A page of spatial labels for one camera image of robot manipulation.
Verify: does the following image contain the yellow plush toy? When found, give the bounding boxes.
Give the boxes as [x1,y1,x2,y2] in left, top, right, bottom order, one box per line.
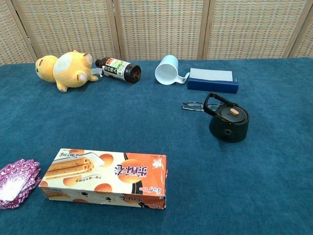
[35,49,100,93]

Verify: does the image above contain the purple patterned snack bag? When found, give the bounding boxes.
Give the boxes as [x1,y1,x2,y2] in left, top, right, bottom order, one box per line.
[0,158,42,210]

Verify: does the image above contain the thin-framed eyeglasses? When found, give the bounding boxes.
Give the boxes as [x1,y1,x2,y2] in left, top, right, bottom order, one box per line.
[181,101,224,112]

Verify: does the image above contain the pale blue mug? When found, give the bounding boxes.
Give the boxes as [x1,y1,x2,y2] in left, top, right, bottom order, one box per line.
[155,54,191,86]

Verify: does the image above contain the blue table cloth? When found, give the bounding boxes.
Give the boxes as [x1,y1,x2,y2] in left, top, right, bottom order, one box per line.
[0,57,313,235]

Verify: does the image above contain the blue box with white top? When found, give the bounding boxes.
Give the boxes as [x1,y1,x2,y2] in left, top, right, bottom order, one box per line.
[187,68,240,95]

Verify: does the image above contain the black teapot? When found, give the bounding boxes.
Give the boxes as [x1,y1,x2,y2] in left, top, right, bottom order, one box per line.
[203,93,250,144]

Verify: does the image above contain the woven folding screen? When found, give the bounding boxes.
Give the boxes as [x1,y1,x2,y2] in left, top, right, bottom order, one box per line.
[0,0,313,66]

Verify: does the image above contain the dark sauce bottle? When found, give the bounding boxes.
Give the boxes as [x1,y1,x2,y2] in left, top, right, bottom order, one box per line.
[95,57,142,85]

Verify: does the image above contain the orange egg roll snack box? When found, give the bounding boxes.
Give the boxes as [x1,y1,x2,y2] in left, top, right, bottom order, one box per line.
[38,147,168,210]

